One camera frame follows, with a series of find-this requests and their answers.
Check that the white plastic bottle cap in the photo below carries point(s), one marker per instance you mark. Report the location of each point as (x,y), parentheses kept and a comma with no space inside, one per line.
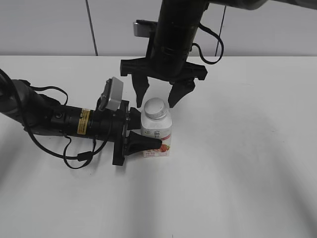
(155,108)

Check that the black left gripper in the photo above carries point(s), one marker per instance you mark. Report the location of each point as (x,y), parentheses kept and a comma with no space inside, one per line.
(110,126)

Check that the white yili changqing yogurt bottle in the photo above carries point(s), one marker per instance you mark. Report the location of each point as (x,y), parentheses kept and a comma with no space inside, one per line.
(160,129)

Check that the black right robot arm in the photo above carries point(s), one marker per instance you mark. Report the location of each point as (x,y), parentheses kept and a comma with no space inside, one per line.
(184,14)

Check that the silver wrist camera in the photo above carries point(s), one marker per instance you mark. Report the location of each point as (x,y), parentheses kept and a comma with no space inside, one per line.
(111,97)
(144,28)

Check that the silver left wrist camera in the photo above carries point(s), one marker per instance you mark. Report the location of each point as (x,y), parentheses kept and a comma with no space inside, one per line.
(111,97)

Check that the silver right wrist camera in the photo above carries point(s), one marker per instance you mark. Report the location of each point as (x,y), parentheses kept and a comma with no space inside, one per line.
(144,28)

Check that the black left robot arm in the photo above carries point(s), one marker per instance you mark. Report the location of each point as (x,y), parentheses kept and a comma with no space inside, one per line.
(42,115)

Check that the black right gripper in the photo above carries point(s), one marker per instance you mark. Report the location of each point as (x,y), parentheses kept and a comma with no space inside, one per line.
(166,59)

